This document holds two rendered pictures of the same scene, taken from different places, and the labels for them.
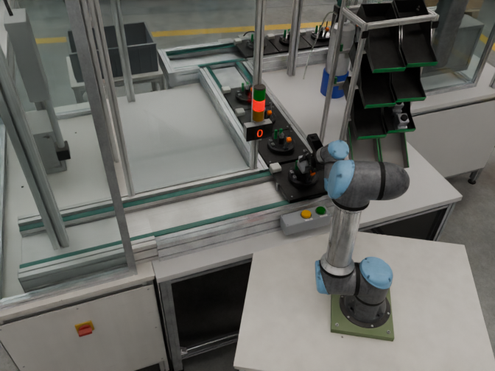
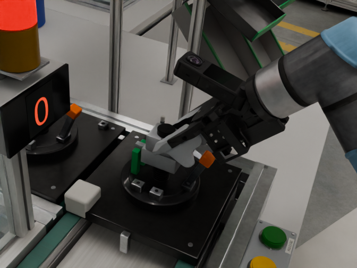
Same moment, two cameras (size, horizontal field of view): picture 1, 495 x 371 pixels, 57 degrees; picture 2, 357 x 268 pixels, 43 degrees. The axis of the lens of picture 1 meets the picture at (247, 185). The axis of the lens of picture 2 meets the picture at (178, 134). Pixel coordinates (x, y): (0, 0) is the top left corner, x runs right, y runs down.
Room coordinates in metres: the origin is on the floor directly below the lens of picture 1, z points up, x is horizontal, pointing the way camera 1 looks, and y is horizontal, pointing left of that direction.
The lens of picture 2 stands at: (1.21, 0.18, 1.52)
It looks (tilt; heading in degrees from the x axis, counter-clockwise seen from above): 36 degrees down; 311
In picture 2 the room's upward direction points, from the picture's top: 8 degrees clockwise
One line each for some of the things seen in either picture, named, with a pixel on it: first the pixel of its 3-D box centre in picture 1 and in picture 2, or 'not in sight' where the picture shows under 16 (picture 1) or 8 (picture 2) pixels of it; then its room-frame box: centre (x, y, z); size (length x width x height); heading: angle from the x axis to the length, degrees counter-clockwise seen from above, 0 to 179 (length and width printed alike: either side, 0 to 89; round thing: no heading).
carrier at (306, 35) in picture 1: (320, 31); not in sight; (3.13, -0.48, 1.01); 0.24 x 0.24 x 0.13; 22
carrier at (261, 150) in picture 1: (281, 138); (39, 120); (1.84, -0.16, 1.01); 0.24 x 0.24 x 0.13; 22
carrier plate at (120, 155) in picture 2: (302, 179); (159, 187); (1.61, -0.25, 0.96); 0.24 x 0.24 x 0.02; 22
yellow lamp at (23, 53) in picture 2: (258, 113); (16, 42); (1.65, -0.03, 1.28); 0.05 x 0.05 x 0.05
